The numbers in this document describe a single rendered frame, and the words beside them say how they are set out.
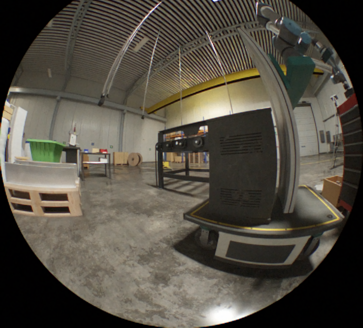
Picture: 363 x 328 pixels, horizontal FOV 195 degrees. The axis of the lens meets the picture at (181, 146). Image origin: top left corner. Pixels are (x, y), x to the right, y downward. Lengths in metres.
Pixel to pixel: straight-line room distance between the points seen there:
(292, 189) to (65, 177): 1.88
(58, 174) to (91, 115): 10.46
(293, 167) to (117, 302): 1.03
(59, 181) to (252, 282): 1.78
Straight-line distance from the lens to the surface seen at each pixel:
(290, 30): 0.74
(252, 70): 8.96
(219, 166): 0.52
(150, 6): 8.03
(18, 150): 3.23
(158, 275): 0.74
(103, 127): 11.55
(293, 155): 0.62
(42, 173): 1.57
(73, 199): 1.36
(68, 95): 11.94
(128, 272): 0.77
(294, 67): 0.64
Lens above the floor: 0.65
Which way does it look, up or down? 5 degrees up
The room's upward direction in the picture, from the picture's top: 1 degrees counter-clockwise
